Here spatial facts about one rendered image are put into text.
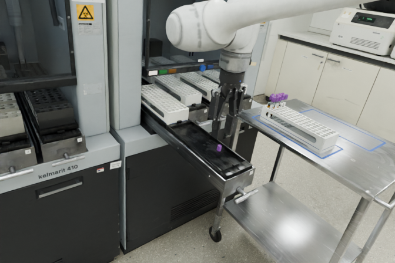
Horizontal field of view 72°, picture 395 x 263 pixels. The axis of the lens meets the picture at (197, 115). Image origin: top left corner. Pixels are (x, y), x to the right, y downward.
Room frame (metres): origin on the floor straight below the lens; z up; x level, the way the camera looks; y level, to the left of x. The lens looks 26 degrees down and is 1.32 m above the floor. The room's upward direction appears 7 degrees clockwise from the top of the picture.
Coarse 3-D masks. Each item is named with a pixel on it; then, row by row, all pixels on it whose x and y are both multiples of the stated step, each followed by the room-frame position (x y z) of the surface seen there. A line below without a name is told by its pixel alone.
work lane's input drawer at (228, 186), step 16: (144, 112) 1.02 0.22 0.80; (160, 128) 0.91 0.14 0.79; (176, 128) 0.92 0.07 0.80; (192, 128) 0.93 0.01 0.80; (176, 144) 0.83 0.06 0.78; (192, 144) 0.81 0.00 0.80; (208, 144) 0.83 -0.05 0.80; (224, 144) 0.82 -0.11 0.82; (192, 160) 0.75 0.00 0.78; (208, 160) 0.71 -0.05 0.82; (224, 160) 0.74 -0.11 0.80; (240, 160) 0.75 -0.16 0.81; (208, 176) 0.69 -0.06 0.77; (224, 176) 0.65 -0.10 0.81; (240, 176) 0.68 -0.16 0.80; (224, 192) 0.64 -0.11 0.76; (240, 192) 0.66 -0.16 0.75; (256, 192) 0.67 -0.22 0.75
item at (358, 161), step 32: (256, 128) 0.99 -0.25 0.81; (352, 128) 1.09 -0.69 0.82; (320, 160) 0.79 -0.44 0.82; (352, 160) 0.82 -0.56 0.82; (384, 160) 0.84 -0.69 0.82; (256, 224) 0.98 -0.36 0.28; (288, 224) 1.01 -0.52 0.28; (320, 224) 1.04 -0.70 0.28; (352, 224) 0.64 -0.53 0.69; (384, 224) 0.90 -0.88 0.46; (288, 256) 0.83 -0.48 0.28; (320, 256) 0.85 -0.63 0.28; (352, 256) 0.87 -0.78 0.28
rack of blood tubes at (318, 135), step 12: (264, 108) 1.05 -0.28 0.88; (276, 108) 1.05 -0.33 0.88; (288, 108) 1.07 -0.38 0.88; (264, 120) 1.04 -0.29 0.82; (276, 120) 1.02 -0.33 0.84; (288, 120) 0.95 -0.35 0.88; (300, 120) 0.96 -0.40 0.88; (312, 120) 0.98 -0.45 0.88; (288, 132) 0.94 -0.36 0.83; (300, 132) 0.97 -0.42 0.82; (312, 132) 0.87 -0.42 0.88; (324, 132) 0.90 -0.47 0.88; (336, 132) 0.90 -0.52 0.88; (312, 144) 0.86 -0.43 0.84; (324, 144) 0.84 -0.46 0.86
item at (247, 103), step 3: (246, 93) 1.36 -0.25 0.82; (243, 96) 1.31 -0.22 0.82; (246, 96) 1.32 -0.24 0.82; (249, 96) 1.33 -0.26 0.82; (243, 99) 1.30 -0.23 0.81; (246, 99) 1.31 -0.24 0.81; (249, 99) 1.32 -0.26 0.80; (252, 99) 1.34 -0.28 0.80; (243, 102) 1.29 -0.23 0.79; (246, 102) 1.31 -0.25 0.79; (249, 102) 1.33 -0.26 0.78; (243, 105) 1.30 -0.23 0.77; (246, 105) 1.31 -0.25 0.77; (249, 105) 1.33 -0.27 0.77; (243, 108) 1.30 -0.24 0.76; (246, 108) 1.32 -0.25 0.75; (249, 108) 1.33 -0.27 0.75
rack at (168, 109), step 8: (144, 88) 1.14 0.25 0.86; (152, 88) 1.14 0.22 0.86; (144, 96) 1.06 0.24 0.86; (152, 96) 1.05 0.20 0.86; (160, 96) 1.06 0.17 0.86; (168, 96) 1.07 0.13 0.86; (144, 104) 1.06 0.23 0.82; (152, 104) 1.08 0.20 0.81; (160, 104) 0.98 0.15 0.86; (168, 104) 0.99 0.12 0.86; (176, 104) 1.00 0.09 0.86; (160, 112) 1.03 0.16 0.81; (168, 112) 0.92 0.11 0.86; (176, 112) 0.93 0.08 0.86; (184, 112) 0.96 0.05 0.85; (168, 120) 0.91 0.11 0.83; (176, 120) 0.94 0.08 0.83
